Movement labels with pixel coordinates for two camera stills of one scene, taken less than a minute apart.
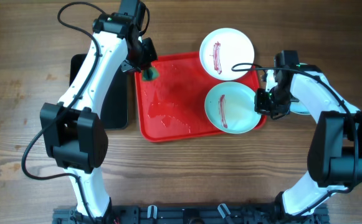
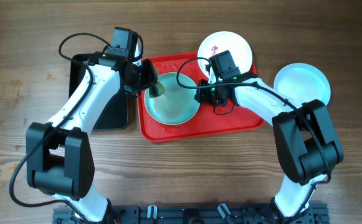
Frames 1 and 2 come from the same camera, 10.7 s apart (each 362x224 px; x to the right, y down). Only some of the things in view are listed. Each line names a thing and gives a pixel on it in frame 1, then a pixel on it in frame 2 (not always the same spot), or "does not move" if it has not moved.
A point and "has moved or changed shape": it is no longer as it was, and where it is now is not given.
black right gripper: x=264 y=106 -> x=202 y=96
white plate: x=311 y=93 does not move
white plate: x=230 y=106 -> x=177 y=104
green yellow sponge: x=151 y=74 has moved or changed shape
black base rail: x=189 y=213 does not move
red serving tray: x=172 y=107 does not move
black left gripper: x=128 y=65 -> x=151 y=77
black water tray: x=116 y=114 does not move
